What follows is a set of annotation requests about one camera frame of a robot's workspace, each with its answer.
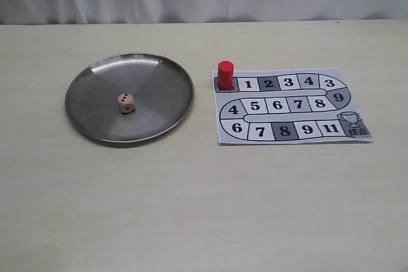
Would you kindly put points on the red cylinder game piece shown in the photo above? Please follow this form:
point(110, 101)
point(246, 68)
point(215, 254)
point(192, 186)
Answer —
point(225, 75)

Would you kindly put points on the round stainless steel plate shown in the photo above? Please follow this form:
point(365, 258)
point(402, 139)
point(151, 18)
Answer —
point(161, 88)

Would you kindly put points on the printed paper game board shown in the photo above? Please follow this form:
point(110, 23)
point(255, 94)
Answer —
point(288, 106)

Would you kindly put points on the wooden die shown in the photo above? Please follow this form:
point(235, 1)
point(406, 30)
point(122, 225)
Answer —
point(126, 103)

